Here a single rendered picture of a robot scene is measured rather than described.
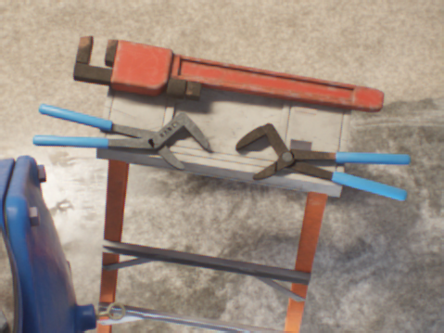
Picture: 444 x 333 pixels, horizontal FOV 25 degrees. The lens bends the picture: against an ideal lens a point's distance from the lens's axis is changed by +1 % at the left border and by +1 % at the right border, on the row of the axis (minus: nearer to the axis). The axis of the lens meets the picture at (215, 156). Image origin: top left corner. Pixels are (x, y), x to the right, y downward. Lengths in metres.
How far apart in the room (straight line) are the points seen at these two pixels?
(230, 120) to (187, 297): 1.17
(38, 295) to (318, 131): 0.48
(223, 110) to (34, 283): 0.38
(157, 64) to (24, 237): 0.32
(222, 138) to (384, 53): 1.42
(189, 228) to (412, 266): 0.59
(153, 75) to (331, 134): 0.28
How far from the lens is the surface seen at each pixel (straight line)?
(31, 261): 1.52
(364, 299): 2.65
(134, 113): 1.49
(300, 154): 1.46
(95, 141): 1.46
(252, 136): 1.47
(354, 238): 2.68
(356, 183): 1.46
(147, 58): 1.48
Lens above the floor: 2.58
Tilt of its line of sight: 73 degrees down
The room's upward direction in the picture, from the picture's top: 6 degrees clockwise
